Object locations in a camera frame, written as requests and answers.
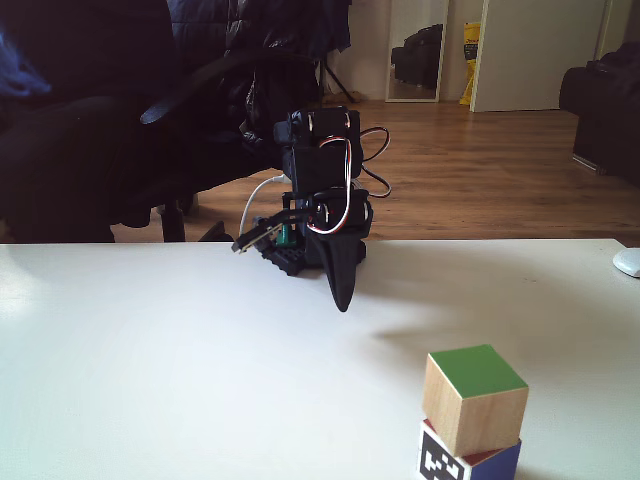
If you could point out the wooden cube green face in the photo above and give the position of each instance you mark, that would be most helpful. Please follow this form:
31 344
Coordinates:
475 400

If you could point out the red blue marker cube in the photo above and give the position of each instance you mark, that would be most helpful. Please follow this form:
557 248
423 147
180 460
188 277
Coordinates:
440 462

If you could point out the green table clamp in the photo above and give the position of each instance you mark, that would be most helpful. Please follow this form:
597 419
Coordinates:
286 241

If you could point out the black stand leg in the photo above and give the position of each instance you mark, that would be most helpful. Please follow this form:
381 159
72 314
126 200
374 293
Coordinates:
341 80

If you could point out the yellow bag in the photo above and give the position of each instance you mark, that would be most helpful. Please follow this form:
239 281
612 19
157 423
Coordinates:
471 55

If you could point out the black office chair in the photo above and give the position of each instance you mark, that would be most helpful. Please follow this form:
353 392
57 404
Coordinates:
150 114

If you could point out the dark blue puffer jacket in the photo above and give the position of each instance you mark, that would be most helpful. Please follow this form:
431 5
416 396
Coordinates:
200 30

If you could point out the white door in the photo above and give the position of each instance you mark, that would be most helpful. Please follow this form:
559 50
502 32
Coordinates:
540 50

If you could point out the black sofa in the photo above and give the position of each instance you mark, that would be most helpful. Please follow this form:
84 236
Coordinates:
610 115

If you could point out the white rounded object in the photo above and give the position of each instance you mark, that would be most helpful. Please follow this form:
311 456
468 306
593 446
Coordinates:
627 262

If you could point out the person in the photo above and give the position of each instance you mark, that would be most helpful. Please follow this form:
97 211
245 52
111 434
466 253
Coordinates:
60 150

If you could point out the black gripper camera mount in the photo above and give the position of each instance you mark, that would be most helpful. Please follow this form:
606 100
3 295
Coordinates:
255 237

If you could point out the standing wall mirror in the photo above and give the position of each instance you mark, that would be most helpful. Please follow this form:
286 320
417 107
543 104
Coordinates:
415 50

